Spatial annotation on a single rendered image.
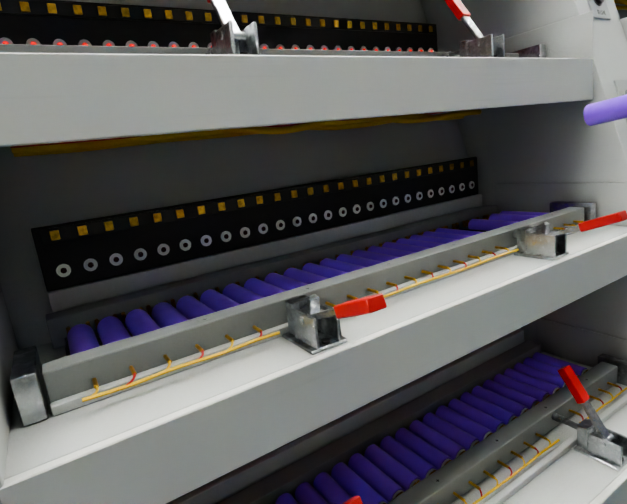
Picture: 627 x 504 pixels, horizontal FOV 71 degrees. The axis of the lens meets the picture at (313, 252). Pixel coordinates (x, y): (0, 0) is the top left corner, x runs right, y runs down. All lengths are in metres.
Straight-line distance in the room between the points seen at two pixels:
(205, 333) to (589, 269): 0.37
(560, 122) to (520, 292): 0.29
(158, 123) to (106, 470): 0.19
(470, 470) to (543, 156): 0.40
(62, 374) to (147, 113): 0.16
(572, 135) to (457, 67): 0.24
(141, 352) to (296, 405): 0.10
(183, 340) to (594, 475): 0.39
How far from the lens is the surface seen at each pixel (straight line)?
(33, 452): 0.27
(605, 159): 0.62
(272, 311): 0.32
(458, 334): 0.36
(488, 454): 0.48
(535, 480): 0.50
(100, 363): 0.29
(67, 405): 0.29
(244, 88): 0.31
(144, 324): 0.34
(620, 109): 0.44
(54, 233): 0.41
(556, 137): 0.65
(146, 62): 0.29
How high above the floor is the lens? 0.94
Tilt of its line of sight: 3 degrees up
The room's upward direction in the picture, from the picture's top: 16 degrees counter-clockwise
